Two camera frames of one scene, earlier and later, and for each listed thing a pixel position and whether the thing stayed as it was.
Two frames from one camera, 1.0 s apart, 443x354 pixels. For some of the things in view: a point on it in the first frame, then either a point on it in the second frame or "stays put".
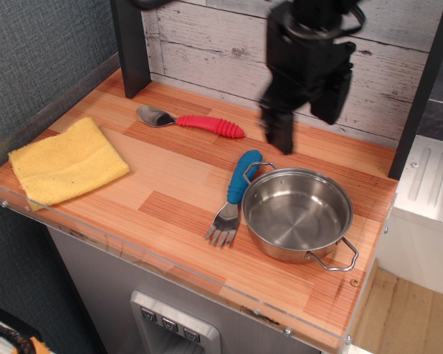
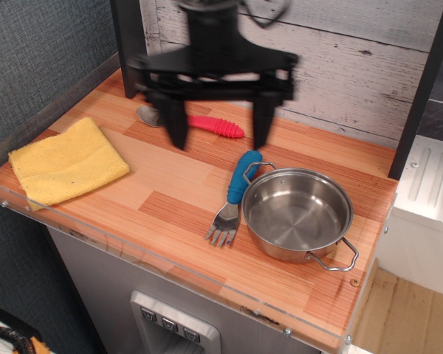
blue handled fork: x=226 y=223 stays put
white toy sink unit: x=421 y=239 stays put
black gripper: x=302 y=61 -> x=218 y=63
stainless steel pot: x=297 y=214 stays put
